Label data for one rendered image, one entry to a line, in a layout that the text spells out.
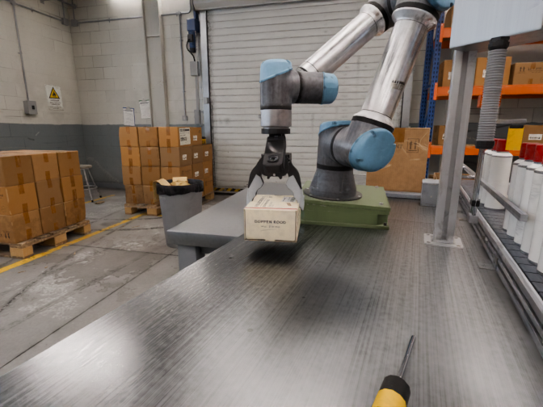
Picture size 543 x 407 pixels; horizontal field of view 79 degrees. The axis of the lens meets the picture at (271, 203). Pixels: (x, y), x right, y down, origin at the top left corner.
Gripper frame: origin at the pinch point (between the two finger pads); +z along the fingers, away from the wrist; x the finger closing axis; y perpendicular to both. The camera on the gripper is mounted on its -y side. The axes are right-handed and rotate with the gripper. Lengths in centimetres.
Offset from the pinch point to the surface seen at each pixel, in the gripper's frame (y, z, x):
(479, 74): 364, -81, -195
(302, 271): -16.8, 8.6, -8.0
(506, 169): 23, -8, -64
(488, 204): 24, 2, -61
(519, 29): -7, -38, -47
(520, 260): -17, 4, -48
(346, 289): -23.3, 8.6, -16.2
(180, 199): 199, 43, 114
